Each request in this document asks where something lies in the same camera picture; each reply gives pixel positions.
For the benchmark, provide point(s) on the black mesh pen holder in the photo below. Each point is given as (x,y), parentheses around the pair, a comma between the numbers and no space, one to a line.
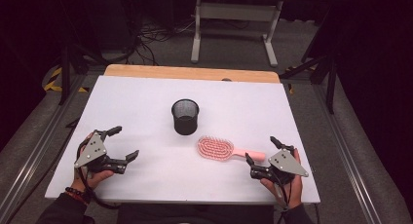
(185,121)

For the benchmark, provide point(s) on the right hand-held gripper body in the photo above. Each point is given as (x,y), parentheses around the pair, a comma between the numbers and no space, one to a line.
(285,164)

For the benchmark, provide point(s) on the person's right hand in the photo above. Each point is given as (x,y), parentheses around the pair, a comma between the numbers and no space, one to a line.
(293,191)

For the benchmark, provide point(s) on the white metal desk frame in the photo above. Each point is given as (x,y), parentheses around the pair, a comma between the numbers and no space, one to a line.
(238,12)

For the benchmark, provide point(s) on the person's dark lap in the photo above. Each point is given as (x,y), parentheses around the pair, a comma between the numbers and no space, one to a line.
(195,215)

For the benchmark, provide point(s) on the yellow black hazard tape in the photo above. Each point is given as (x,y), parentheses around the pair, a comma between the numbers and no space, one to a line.
(53,79)
(290,87)

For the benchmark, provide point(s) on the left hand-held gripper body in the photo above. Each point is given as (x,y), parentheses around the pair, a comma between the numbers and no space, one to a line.
(92,152)

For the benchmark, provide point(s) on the white table board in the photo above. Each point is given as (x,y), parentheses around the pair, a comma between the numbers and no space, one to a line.
(181,178)

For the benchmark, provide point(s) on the person's left hand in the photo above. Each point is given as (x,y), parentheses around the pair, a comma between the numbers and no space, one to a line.
(97,178)

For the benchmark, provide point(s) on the aluminium floor rail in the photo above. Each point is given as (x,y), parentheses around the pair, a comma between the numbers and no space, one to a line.
(349,159)
(35,156)

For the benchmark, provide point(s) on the black metal stand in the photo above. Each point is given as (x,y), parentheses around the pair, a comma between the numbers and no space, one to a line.
(66,74)
(330,84)

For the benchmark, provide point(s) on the wooden table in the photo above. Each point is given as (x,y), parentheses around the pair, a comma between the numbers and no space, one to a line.
(181,73)

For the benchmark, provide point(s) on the pink hairbrush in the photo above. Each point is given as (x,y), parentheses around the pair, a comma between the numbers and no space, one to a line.
(216,148)

